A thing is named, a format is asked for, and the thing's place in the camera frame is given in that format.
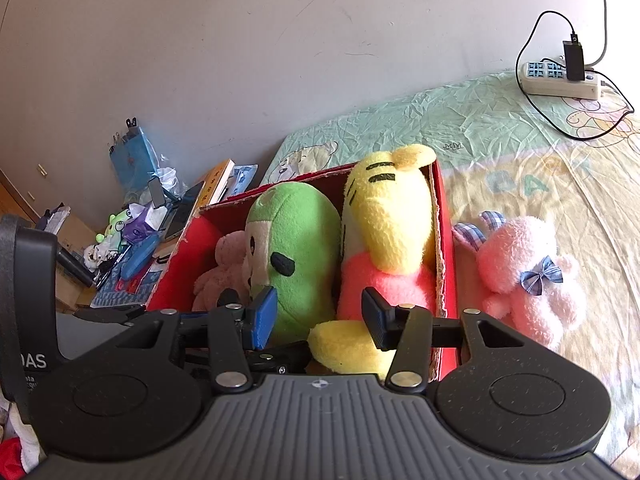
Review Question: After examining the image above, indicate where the mauve teddy bear plush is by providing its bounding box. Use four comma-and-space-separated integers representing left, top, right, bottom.
192, 231, 250, 312

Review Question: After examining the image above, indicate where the yellow tiger plush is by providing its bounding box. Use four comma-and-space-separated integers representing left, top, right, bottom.
308, 144, 437, 378

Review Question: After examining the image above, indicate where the green monkey plush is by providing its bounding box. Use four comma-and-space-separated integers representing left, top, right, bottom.
244, 181, 341, 344

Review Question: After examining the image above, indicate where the wooden cabinet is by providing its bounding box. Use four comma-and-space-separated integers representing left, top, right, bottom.
1, 177, 96, 313

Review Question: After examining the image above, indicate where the black cylinder bottle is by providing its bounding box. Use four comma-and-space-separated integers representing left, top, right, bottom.
56, 245, 93, 287

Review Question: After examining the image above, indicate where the pink bunny plush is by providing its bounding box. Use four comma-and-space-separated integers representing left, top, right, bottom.
452, 210, 585, 351

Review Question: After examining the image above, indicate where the blue plastic bag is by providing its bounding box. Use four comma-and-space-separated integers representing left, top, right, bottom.
108, 117, 160, 204

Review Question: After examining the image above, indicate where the blue booklet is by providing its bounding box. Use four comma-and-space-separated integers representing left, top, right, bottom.
222, 165, 258, 200

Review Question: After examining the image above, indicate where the cartoon print bed sheet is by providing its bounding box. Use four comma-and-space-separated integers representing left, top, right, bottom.
264, 73, 639, 478

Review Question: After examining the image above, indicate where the white power strip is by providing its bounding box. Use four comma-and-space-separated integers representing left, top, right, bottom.
518, 61, 601, 101

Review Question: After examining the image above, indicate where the black charger adapter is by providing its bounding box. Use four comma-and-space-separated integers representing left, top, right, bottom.
563, 32, 585, 81

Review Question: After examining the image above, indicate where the black charger cable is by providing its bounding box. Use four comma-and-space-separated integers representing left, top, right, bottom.
514, 8, 637, 141

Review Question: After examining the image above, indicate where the grey power cord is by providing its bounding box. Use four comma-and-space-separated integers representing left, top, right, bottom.
583, 0, 611, 68

